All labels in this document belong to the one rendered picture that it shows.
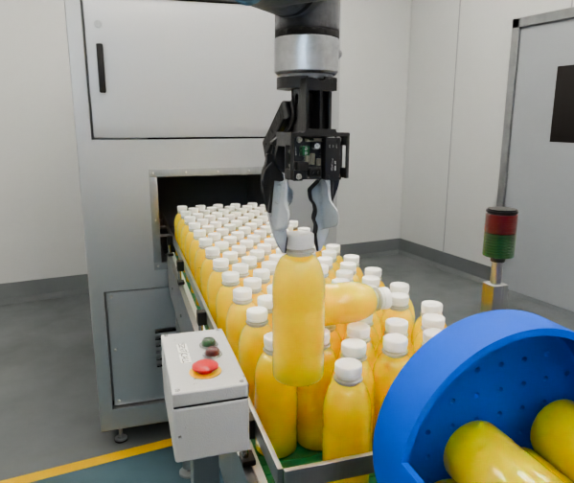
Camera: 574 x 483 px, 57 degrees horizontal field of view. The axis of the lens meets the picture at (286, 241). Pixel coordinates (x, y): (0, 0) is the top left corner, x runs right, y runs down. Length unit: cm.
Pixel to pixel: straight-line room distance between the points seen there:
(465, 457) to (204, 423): 33
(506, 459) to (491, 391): 12
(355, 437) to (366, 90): 502
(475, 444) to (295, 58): 44
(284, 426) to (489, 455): 42
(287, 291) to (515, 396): 29
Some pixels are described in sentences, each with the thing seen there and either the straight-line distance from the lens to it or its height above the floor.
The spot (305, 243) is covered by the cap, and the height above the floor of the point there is 128.
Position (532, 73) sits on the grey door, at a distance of 475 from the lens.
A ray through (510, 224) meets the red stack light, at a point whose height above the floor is 123.
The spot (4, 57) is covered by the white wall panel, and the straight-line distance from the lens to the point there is 472.
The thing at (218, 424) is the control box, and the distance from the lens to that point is 74.
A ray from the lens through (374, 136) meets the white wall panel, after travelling 570.
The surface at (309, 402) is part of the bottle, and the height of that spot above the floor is 99.
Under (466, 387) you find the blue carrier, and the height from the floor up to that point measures 115.
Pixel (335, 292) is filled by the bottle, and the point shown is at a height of 116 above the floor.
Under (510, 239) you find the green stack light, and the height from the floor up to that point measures 120.
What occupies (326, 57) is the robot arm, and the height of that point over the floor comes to 150.
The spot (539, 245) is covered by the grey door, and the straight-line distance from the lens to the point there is 470.
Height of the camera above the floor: 144
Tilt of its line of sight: 13 degrees down
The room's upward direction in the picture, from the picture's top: straight up
